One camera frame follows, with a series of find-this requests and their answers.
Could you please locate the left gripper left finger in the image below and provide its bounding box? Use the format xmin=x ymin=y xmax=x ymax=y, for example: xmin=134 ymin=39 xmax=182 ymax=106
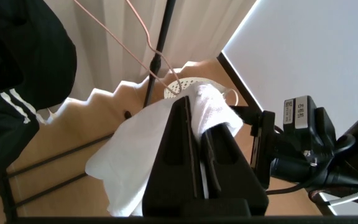
xmin=142 ymin=95 xmax=203 ymax=218

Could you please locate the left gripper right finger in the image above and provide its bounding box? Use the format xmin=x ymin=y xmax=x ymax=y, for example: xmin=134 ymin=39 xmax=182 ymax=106
xmin=200 ymin=123 xmax=270 ymax=217

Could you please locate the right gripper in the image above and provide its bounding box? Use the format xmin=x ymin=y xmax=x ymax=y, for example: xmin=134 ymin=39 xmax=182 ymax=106
xmin=229 ymin=105 xmax=313 ymax=190

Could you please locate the white garment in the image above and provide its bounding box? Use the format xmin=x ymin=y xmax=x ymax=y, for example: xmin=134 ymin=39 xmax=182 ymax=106
xmin=85 ymin=82 xmax=245 ymax=218

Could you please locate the pink clothes hanger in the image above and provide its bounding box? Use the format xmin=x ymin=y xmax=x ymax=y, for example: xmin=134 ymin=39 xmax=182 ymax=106
xmin=72 ymin=0 xmax=183 ymax=96

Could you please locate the black garment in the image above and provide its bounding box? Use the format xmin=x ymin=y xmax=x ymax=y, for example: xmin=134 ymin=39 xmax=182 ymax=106
xmin=0 ymin=0 xmax=78 ymax=189

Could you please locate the white laundry basket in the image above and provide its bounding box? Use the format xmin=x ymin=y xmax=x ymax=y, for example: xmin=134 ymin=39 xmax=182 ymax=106
xmin=163 ymin=77 xmax=240 ymax=107

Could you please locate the black clothes rack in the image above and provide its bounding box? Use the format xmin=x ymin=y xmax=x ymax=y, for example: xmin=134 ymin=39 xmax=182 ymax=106
xmin=0 ymin=0 xmax=178 ymax=220

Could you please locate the beige curtain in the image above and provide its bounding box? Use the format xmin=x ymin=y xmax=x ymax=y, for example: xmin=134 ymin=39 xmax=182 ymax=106
xmin=44 ymin=0 xmax=258 ymax=102

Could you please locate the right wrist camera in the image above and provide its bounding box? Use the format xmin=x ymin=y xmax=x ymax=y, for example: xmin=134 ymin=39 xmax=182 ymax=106
xmin=282 ymin=95 xmax=337 ymax=158

